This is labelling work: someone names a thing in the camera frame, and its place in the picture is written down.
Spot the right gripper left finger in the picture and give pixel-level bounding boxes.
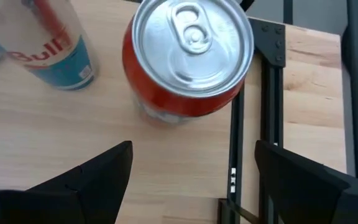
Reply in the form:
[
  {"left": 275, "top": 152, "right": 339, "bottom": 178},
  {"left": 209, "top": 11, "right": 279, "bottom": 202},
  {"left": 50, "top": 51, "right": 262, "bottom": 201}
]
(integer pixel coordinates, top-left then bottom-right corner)
[{"left": 0, "top": 139, "right": 134, "bottom": 224}]

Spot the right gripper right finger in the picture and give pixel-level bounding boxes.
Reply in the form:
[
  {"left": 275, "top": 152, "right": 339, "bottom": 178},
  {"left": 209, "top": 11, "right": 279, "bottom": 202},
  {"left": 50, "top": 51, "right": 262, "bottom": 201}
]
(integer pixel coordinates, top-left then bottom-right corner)
[{"left": 254, "top": 139, "right": 358, "bottom": 224}]

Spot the blue silver Red Bull can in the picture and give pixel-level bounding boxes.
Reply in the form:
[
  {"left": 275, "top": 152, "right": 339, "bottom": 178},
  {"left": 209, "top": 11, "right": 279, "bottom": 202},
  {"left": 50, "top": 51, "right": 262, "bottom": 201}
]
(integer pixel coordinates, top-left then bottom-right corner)
[{"left": 0, "top": 0, "right": 100, "bottom": 92}]

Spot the red Fanta can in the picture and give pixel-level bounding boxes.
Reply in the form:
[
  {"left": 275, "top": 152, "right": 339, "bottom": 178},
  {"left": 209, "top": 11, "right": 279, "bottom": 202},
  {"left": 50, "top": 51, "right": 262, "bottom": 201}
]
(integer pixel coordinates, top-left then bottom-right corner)
[{"left": 121, "top": 0, "right": 255, "bottom": 126}]

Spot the wooden shelf board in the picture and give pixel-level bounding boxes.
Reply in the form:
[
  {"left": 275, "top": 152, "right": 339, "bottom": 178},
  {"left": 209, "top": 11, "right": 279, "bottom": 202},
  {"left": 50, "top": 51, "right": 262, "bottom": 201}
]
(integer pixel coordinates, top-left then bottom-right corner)
[{"left": 0, "top": 0, "right": 246, "bottom": 207}]

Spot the black table frame rail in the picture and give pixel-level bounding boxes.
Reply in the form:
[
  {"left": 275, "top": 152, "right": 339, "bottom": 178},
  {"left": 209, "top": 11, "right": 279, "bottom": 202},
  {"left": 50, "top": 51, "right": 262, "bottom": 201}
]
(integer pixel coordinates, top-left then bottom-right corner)
[{"left": 217, "top": 0, "right": 293, "bottom": 224}]

